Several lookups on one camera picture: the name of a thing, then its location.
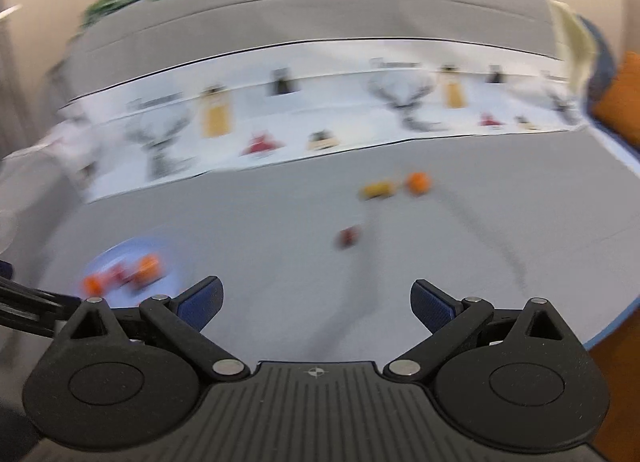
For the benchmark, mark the cream pillow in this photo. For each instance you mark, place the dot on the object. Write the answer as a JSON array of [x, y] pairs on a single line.
[[572, 52]]

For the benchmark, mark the small green fruit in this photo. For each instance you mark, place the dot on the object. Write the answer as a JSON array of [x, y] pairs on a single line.
[[367, 190]]

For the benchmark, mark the small orange mandarin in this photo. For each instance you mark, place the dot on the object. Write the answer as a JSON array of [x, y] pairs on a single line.
[[92, 283], [148, 267]]

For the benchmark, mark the red cherry tomato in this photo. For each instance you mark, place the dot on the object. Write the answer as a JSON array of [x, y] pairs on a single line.
[[119, 273]]

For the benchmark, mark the small orange kumquat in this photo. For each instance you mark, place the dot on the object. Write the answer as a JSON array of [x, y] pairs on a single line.
[[418, 183]]

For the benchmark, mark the small yellow-green fruit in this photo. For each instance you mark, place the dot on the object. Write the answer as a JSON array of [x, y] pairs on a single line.
[[378, 187]]

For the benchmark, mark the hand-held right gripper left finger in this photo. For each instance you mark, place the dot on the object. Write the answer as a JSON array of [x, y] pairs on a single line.
[[202, 300]]

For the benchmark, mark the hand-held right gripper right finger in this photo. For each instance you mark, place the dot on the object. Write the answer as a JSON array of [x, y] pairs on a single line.
[[432, 306]]

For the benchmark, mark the grey deer printed quilt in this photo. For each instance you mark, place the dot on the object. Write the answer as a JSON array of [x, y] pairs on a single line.
[[300, 42]]

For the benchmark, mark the blue plastic plate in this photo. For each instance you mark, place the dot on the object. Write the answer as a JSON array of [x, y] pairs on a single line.
[[170, 262]]

